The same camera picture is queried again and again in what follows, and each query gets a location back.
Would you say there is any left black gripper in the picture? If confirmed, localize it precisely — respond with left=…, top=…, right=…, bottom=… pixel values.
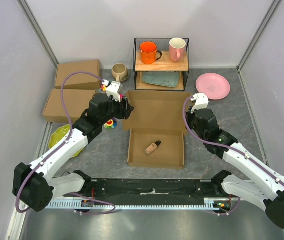
left=100, top=94, right=134, bottom=125

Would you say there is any cardboard box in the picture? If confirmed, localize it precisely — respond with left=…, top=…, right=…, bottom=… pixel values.
left=54, top=59, right=101, bottom=90
left=41, top=88, right=99, bottom=124
left=122, top=90, right=191, bottom=169

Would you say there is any brown small bottle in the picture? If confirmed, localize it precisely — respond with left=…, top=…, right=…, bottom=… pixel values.
left=144, top=140, right=161, bottom=156

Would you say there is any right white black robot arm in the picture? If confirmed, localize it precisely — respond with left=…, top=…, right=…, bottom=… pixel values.
left=182, top=108, right=284, bottom=230

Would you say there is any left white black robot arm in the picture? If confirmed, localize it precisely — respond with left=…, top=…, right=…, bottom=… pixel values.
left=12, top=93, right=134, bottom=213

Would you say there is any rainbow flower plush lower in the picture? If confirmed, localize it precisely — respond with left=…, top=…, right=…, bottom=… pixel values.
left=103, top=118, right=117, bottom=130

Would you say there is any rainbow flower plush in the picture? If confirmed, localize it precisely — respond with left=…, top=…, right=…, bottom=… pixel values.
left=103, top=118, right=117, bottom=130
left=101, top=84, right=107, bottom=92

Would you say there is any rainbow flower plush top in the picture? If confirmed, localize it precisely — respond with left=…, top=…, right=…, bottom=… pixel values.
left=101, top=84, right=107, bottom=92

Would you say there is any pink round plate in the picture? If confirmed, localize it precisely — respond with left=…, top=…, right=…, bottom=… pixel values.
left=195, top=73, right=230, bottom=100

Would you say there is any beige ceramic mug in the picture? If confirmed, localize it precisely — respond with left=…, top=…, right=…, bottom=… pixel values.
left=111, top=63, right=128, bottom=83

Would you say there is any green dotted plate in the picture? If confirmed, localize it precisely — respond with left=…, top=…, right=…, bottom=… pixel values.
left=48, top=125, right=87, bottom=160

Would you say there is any teal rectangular ceramic plate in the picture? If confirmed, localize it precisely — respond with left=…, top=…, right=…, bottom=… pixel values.
left=141, top=72, right=179, bottom=88

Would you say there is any orange enamel mug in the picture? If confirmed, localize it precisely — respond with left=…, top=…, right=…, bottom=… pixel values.
left=139, top=41, right=162, bottom=65

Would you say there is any pink ceramic mug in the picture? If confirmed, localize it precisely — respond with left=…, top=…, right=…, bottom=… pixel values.
left=169, top=37, right=186, bottom=62

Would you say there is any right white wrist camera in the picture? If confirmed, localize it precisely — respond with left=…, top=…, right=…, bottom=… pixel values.
left=190, top=93, right=209, bottom=113

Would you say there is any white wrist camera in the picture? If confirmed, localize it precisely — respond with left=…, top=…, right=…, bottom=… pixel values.
left=190, top=93, right=209, bottom=113
left=106, top=81, right=122, bottom=103

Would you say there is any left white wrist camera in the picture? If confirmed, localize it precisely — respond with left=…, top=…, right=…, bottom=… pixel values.
left=106, top=81, right=122, bottom=103

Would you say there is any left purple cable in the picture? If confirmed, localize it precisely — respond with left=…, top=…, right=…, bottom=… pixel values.
left=15, top=71, right=116, bottom=216

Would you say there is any black wire wooden shelf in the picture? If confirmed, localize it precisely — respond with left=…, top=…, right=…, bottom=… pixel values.
left=133, top=37, right=190, bottom=91

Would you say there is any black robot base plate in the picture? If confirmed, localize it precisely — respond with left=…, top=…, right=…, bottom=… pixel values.
left=78, top=178, right=229, bottom=206

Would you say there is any grey slotted cable duct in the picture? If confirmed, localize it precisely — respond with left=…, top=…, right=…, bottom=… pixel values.
left=45, top=197, right=220, bottom=211

